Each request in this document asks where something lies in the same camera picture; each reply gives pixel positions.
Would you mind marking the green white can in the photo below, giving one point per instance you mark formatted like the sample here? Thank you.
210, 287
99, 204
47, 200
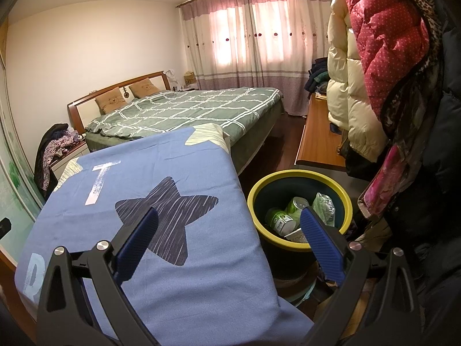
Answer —
279, 220

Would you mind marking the dark clothes pile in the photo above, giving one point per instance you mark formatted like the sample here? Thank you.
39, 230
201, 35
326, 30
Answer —
317, 75

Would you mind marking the low wooden cabinet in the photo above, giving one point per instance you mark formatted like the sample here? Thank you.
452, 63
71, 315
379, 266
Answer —
317, 133

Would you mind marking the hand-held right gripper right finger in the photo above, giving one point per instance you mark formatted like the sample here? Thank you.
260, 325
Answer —
322, 247

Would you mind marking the small cardboard box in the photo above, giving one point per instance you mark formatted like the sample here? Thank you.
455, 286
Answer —
190, 79

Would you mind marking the brown bear pillow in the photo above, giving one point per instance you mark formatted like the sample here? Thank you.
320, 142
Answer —
144, 87
110, 101

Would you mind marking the white printed carton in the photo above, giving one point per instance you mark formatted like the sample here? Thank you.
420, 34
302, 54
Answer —
297, 236

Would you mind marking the yellow-rimmed dark waste bin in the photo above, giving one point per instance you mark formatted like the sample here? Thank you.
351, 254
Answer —
299, 173

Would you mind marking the green checked duvet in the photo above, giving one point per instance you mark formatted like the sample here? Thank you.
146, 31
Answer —
194, 110

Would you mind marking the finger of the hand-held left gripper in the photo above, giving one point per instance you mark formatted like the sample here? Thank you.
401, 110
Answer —
4, 227

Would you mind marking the wooden bed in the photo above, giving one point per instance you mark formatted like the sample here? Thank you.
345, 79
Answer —
86, 106

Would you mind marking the blue star-print blanket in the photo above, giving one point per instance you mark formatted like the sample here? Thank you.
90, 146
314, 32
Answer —
201, 277

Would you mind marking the pale blue plastic object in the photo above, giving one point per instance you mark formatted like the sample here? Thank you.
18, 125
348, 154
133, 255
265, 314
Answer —
300, 295

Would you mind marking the black hanging coat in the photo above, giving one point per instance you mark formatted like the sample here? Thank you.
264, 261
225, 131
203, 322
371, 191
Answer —
446, 115

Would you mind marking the sliding glass wardrobe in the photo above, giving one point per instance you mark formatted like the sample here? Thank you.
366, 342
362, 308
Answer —
14, 187

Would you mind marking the white wooden nightstand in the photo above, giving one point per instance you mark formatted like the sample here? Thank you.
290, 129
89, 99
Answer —
68, 156

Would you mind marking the green snack packet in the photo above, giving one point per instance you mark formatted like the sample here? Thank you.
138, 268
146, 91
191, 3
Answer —
324, 207

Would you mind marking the pink white curtain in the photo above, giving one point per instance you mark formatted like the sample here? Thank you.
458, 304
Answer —
245, 36

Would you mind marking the pink plastic-wrapped bundle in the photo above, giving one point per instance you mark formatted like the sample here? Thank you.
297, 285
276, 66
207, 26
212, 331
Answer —
381, 183

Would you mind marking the leopard print scarf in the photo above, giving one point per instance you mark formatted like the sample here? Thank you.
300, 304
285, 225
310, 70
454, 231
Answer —
428, 0

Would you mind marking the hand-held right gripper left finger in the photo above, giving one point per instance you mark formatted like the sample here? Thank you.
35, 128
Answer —
135, 245

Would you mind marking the cream puffer jacket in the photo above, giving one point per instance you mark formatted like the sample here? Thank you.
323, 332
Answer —
349, 108

